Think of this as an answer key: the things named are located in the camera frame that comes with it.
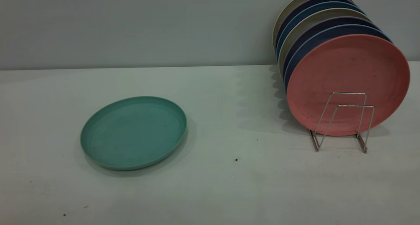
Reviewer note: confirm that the pink round plate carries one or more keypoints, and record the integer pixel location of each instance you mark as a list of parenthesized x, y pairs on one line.
[(347, 67)]

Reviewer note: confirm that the blue round plate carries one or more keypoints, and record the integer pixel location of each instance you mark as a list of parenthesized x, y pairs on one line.
[(328, 33), (328, 5)]

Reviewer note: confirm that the green round plate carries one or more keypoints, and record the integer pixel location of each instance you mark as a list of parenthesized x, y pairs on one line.
[(131, 133)]

